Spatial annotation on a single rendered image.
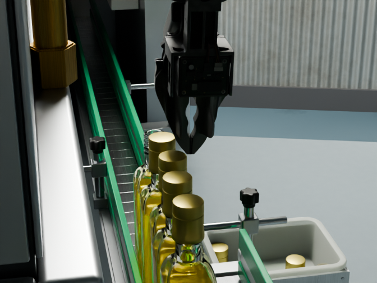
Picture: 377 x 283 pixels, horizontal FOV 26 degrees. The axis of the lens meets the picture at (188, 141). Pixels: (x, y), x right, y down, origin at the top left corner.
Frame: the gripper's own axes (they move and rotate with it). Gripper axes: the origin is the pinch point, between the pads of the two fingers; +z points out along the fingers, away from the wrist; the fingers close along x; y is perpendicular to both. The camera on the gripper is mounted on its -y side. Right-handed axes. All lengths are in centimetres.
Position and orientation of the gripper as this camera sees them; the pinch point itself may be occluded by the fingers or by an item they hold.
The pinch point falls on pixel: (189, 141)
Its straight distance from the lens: 101.3
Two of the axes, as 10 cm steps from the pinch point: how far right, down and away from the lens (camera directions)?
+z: -0.3, 9.1, 4.0
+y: 1.4, 4.0, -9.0
